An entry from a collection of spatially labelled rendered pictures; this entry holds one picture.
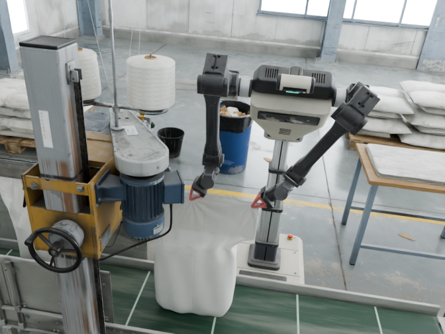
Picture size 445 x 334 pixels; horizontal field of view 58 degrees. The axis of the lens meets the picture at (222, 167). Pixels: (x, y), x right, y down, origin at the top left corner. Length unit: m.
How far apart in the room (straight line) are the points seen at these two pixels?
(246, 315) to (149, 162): 1.17
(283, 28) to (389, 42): 2.33
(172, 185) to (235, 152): 2.64
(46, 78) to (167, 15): 8.73
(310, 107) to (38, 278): 1.50
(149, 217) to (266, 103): 0.83
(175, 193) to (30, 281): 0.98
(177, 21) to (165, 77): 8.53
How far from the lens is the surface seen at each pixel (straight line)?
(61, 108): 1.27
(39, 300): 2.22
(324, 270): 3.15
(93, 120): 1.83
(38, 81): 1.27
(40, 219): 1.52
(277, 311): 2.25
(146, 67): 1.33
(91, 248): 1.50
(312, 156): 1.58
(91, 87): 1.47
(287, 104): 1.94
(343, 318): 2.32
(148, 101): 1.36
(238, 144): 3.98
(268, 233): 2.52
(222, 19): 9.66
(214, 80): 1.40
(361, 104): 1.46
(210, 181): 1.63
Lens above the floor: 2.02
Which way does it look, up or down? 28 degrees down
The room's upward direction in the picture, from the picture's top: 5 degrees clockwise
